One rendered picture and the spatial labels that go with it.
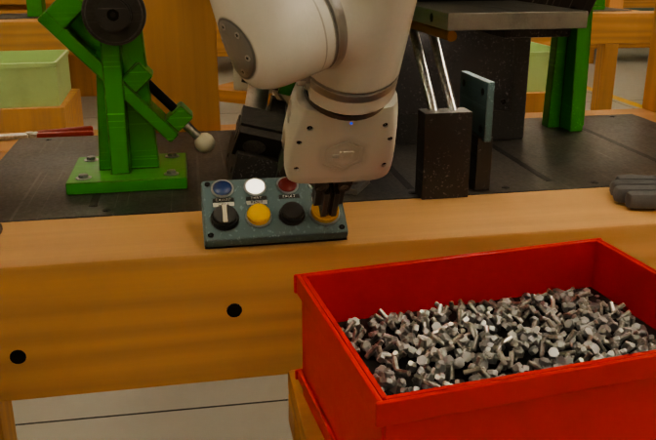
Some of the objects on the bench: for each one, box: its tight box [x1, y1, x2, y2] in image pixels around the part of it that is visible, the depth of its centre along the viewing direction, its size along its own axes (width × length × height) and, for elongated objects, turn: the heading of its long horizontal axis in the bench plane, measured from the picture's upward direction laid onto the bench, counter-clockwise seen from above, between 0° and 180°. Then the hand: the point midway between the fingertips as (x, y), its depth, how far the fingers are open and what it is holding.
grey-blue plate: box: [459, 71, 495, 191], centre depth 99 cm, size 10×2×14 cm, turn 10°
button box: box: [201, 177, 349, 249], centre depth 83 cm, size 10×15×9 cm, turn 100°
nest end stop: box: [231, 125, 282, 158], centre depth 100 cm, size 4×7×6 cm, turn 100°
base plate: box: [0, 114, 656, 222], centre depth 115 cm, size 42×110×2 cm, turn 100°
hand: (328, 193), depth 78 cm, fingers closed
